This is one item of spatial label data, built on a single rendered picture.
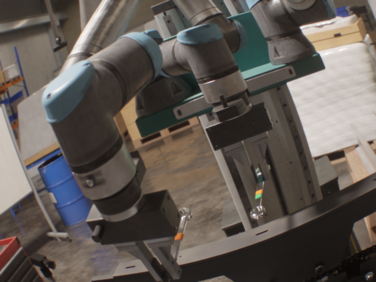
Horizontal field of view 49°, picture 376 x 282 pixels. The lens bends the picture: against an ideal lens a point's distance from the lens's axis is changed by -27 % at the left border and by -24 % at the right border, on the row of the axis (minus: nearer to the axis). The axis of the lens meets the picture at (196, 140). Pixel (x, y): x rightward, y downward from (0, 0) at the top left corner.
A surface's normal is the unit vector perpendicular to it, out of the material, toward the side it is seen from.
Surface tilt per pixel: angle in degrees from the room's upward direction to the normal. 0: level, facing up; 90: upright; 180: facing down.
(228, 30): 73
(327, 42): 90
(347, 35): 90
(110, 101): 112
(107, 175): 101
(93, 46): 64
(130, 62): 78
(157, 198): 12
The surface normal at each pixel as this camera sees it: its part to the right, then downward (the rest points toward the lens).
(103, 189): 0.12, 0.40
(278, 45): -0.69, 0.07
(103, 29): 0.33, -0.44
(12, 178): 0.77, -0.19
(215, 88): -0.39, 0.35
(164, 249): -0.15, 0.48
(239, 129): -0.14, 0.27
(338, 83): -0.44, 0.54
